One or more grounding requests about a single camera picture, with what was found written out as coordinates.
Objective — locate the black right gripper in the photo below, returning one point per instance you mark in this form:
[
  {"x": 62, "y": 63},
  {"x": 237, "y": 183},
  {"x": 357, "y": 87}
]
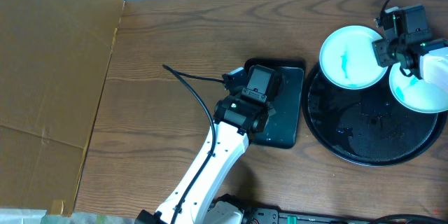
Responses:
[{"x": 381, "y": 53}]

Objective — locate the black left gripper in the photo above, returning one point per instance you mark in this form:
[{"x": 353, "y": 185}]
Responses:
[{"x": 271, "y": 110}]

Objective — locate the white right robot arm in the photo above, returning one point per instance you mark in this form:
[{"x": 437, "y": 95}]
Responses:
[{"x": 434, "y": 67}]

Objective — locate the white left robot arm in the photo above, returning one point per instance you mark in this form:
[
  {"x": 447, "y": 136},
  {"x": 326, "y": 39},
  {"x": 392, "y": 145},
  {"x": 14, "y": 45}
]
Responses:
[{"x": 192, "y": 201}]

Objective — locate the black rectangular water tray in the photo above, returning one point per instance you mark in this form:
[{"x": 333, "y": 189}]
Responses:
[{"x": 281, "y": 129}]

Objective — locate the black round tray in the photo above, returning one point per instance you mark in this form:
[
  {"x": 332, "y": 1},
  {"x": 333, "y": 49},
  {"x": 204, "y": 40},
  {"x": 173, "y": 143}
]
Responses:
[{"x": 368, "y": 126}]

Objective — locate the mint green plate right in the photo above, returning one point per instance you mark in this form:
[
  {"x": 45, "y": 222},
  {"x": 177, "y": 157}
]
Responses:
[{"x": 415, "y": 94}]

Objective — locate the mint green plate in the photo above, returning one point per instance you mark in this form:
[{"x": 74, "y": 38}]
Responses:
[
  {"x": 347, "y": 58},
  {"x": 415, "y": 94}
]

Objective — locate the mint green plate left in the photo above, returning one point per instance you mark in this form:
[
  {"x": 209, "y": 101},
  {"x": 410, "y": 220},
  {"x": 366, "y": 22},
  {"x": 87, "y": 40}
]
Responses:
[{"x": 347, "y": 58}]

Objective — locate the brown cardboard panel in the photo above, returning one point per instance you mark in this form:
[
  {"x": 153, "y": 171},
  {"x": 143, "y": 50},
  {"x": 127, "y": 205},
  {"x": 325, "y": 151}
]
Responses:
[{"x": 54, "y": 58}]

